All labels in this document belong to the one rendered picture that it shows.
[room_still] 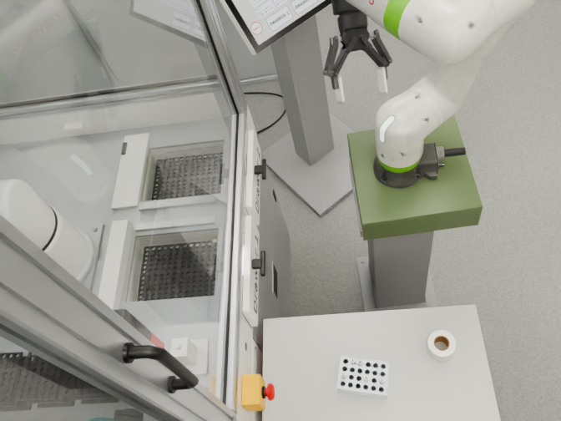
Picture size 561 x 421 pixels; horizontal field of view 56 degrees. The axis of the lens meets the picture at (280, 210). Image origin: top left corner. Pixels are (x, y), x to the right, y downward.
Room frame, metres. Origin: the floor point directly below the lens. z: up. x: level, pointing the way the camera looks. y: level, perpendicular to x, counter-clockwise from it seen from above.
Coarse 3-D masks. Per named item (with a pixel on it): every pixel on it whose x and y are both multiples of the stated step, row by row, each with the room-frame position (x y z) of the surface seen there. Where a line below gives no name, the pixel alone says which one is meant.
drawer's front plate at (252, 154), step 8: (248, 136) 1.11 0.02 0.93; (248, 144) 1.08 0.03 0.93; (256, 144) 1.11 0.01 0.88; (248, 152) 1.05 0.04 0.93; (256, 152) 1.08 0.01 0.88; (248, 160) 1.02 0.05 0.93; (256, 160) 1.05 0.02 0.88; (248, 168) 0.99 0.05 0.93; (248, 176) 0.96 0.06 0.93; (256, 176) 1.00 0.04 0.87; (248, 184) 0.94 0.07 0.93; (256, 184) 0.97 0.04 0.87; (248, 192) 0.91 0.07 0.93; (256, 192) 0.94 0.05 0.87; (248, 200) 0.88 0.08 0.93; (256, 200) 0.92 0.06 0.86; (248, 208) 0.86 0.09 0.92; (256, 216) 0.87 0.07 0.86; (256, 224) 0.86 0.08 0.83
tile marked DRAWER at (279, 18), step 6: (276, 12) 1.52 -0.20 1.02; (282, 12) 1.52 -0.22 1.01; (288, 12) 1.52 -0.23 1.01; (270, 18) 1.50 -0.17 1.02; (276, 18) 1.50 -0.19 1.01; (282, 18) 1.51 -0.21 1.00; (288, 18) 1.51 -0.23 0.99; (270, 24) 1.49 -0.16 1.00; (276, 24) 1.49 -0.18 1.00; (282, 24) 1.49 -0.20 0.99
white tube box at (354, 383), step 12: (348, 360) 0.40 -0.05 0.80; (372, 360) 0.38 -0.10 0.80; (348, 372) 0.37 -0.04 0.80; (360, 372) 0.37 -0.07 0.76; (372, 372) 0.35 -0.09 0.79; (384, 372) 0.34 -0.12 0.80; (348, 384) 0.34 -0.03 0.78; (360, 384) 0.33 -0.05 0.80; (372, 384) 0.32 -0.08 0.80; (384, 384) 0.32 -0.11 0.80; (372, 396) 0.30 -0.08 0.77; (384, 396) 0.29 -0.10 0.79
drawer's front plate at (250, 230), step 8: (248, 216) 0.83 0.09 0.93; (248, 224) 0.80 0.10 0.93; (248, 232) 0.78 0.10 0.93; (256, 232) 0.82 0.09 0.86; (248, 240) 0.76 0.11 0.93; (256, 240) 0.79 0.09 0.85; (248, 248) 0.73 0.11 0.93; (256, 248) 0.77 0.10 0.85; (248, 256) 0.71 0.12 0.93; (256, 256) 0.74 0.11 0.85; (248, 264) 0.68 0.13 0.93; (248, 272) 0.66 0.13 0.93; (248, 280) 0.64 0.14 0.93; (256, 280) 0.68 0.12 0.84; (248, 288) 0.62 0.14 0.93; (256, 288) 0.65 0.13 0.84; (248, 296) 0.60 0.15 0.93; (256, 296) 0.63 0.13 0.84; (248, 304) 0.57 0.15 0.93; (256, 304) 0.61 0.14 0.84; (248, 312) 0.55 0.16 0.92; (248, 320) 0.56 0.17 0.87; (256, 320) 0.57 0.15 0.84
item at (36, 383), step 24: (0, 336) 0.28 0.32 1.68; (0, 360) 0.29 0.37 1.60; (24, 360) 0.28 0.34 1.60; (0, 384) 0.31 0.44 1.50; (24, 384) 0.30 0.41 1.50; (48, 384) 0.29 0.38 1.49; (72, 384) 0.29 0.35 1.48; (0, 408) 0.33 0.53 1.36; (24, 408) 0.32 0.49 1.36; (48, 408) 0.31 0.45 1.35; (72, 408) 0.30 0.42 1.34; (96, 408) 0.29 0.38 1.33; (120, 408) 0.29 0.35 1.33
